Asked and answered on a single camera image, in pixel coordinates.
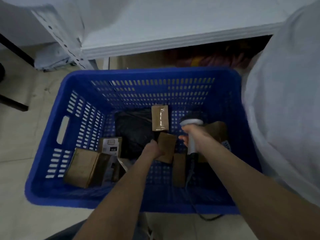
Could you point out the person's right hand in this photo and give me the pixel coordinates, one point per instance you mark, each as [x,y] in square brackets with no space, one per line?
[202,139]

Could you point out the person's left hand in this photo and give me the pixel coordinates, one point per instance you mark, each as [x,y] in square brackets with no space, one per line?
[152,151]

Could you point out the grey handheld barcode scanner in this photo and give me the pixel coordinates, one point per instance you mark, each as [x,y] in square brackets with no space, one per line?
[191,121]

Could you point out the black plastic mailer bag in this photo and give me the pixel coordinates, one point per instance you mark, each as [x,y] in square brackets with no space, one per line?
[135,132]

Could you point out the pile of parcels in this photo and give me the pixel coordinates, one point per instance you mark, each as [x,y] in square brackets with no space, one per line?
[80,167]

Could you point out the blue plastic crate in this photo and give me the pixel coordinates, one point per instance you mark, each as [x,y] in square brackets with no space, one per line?
[150,74]

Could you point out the white woven sack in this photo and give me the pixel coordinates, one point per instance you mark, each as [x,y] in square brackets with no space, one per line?
[287,97]

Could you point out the person's left forearm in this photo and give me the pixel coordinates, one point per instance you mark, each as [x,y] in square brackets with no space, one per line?
[117,204]

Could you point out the person's right forearm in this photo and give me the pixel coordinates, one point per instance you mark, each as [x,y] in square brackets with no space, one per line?
[250,192]

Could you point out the person's left leg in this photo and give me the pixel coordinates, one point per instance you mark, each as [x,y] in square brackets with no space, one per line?
[65,233]

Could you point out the grey plastic mailer bag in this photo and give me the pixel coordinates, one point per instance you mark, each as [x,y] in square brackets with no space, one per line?
[50,58]

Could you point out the white metal shelf rack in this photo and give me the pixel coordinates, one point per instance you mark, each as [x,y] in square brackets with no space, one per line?
[175,22]

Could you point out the wooden folding table black legs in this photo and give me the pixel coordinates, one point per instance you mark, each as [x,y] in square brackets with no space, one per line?
[15,48]

